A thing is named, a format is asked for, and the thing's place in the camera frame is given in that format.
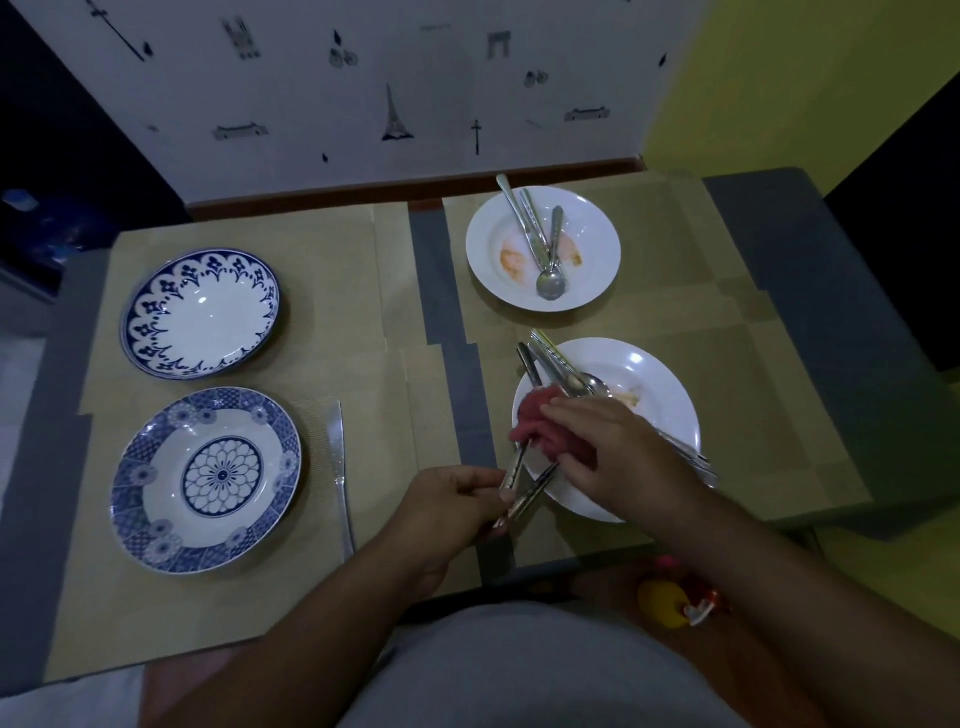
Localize person's right hand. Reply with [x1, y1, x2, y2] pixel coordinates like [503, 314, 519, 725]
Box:
[539, 397, 710, 538]

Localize person's left hand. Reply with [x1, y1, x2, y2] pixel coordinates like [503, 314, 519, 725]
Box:
[378, 464, 519, 601]

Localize white plate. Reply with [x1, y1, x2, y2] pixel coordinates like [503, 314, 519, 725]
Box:
[511, 337, 703, 524]
[464, 185, 624, 314]

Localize red cleaning cloth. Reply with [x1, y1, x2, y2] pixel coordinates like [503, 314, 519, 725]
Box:
[508, 386, 598, 470]

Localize pile of steel cutlery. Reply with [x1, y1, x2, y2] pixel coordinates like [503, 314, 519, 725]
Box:
[513, 328, 721, 526]

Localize steel knife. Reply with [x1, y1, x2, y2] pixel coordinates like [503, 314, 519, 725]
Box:
[326, 399, 358, 564]
[494, 173, 549, 271]

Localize blue geometric rim plate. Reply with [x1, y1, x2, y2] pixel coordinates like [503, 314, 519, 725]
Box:
[110, 386, 304, 577]

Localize steel fork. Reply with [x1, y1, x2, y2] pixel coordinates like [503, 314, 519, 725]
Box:
[518, 187, 553, 271]

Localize blue floral rim plate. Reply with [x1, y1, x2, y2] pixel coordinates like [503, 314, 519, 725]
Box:
[119, 248, 283, 382]

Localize person's left forearm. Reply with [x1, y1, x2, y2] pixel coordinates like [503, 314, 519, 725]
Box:
[149, 547, 451, 728]

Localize person's right forearm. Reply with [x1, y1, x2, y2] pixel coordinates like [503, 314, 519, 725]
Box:
[637, 479, 960, 728]

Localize person's grey shirt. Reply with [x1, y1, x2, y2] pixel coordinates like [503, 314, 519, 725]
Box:
[337, 599, 751, 728]

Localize beige woven placemat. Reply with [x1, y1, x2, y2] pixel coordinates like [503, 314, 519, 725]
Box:
[78, 203, 412, 414]
[43, 348, 519, 684]
[442, 176, 781, 354]
[479, 296, 875, 549]

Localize brown wooden seat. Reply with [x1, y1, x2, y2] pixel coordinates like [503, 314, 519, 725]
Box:
[138, 644, 256, 728]

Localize black furniture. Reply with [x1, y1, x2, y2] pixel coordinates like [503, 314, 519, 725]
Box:
[823, 71, 960, 374]

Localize brown wooden baseboard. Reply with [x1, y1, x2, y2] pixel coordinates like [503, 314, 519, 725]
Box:
[183, 155, 646, 223]

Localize blue water jug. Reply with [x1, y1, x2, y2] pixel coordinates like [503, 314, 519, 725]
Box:
[0, 187, 114, 271]

